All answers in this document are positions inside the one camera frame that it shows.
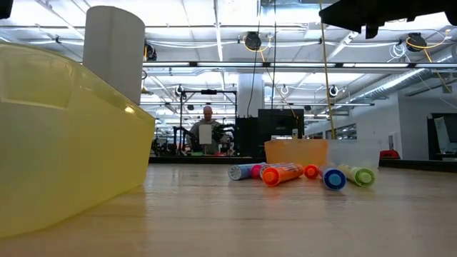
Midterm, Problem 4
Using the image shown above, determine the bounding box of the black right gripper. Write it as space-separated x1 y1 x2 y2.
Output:
318 0 457 39

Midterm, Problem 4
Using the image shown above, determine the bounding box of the orange highlighter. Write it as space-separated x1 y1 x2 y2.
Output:
262 163 305 187
303 163 320 180

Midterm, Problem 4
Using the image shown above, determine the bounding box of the green highlighter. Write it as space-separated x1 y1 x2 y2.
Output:
338 163 376 188

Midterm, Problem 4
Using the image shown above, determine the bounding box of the blue highlighter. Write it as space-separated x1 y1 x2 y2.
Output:
319 166 347 191

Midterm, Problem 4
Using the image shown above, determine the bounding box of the pink highlighter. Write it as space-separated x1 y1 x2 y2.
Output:
249 163 267 180

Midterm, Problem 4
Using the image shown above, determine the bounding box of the slim white pillar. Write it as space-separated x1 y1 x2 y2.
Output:
237 73 266 118

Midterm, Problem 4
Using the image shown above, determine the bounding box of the black monitor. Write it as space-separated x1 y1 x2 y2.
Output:
257 109 305 140

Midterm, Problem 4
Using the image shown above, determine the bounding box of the long ceiling light bar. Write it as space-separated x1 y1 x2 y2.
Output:
142 61 457 69

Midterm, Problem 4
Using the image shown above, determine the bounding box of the clear plastic bin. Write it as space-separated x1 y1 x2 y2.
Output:
326 138 381 168

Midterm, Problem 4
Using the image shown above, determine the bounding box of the orange plastic bin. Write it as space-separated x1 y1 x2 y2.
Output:
264 138 328 168

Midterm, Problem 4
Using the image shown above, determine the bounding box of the red cushion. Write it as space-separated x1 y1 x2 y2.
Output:
379 149 401 160

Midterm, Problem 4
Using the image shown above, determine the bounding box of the black cabinet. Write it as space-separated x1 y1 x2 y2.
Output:
234 116 266 158

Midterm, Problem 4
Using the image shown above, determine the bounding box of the black display panel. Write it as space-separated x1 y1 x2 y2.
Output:
427 113 457 161

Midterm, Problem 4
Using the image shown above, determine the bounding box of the person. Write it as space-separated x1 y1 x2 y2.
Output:
188 105 228 155

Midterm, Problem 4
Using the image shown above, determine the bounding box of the white paper sign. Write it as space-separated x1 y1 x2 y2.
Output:
199 124 213 146

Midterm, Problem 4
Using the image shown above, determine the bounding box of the yellow translucent plastic bin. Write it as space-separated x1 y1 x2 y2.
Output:
0 41 156 238

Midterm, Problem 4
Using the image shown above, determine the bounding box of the black ceiling cord reel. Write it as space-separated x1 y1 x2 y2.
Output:
244 31 263 51
406 31 428 53

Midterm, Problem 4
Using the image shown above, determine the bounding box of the silver ventilation duct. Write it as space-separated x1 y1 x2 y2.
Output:
351 67 429 104

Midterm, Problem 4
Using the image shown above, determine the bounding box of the black hanging cable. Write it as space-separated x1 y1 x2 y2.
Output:
273 0 278 110

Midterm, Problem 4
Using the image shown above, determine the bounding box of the black metal frame rig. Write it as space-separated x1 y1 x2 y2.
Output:
178 89 238 156

